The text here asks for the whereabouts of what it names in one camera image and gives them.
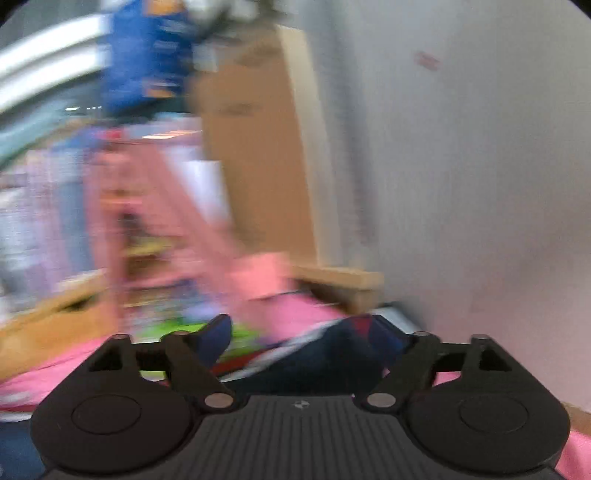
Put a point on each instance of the pink triangular toy house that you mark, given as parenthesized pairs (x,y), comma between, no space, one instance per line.
(133,177)

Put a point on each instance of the pink bunny pattern blanket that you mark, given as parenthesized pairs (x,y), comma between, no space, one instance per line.
(20,395)

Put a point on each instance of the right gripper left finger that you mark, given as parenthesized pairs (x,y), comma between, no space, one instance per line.
(190,357)

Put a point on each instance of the blue cardboard box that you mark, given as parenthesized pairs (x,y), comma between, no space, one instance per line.
(148,53)

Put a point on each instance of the white and navy jacket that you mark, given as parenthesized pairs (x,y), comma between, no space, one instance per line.
(333,360)

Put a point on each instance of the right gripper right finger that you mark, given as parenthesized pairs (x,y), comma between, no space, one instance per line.
(409,359)

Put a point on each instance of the brown cardboard box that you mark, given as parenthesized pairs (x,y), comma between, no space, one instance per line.
(262,118)

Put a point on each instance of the row of books right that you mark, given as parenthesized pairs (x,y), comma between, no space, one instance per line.
(46,238)

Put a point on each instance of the wooden drawer organizer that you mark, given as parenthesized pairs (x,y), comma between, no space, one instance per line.
(83,310)

